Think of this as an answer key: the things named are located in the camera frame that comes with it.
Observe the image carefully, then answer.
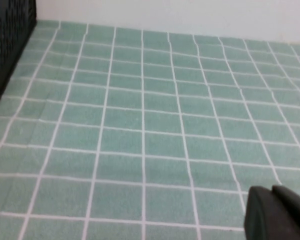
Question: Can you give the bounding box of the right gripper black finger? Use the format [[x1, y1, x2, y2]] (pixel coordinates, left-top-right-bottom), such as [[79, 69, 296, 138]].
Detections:
[[243, 184, 300, 240]]

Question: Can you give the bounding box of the black mesh book holder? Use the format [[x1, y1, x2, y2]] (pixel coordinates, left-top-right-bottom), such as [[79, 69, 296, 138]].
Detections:
[[0, 0, 38, 115]]

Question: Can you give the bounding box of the green checked tablecloth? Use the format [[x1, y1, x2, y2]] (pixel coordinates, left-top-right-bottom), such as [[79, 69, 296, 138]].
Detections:
[[0, 20, 300, 240]]

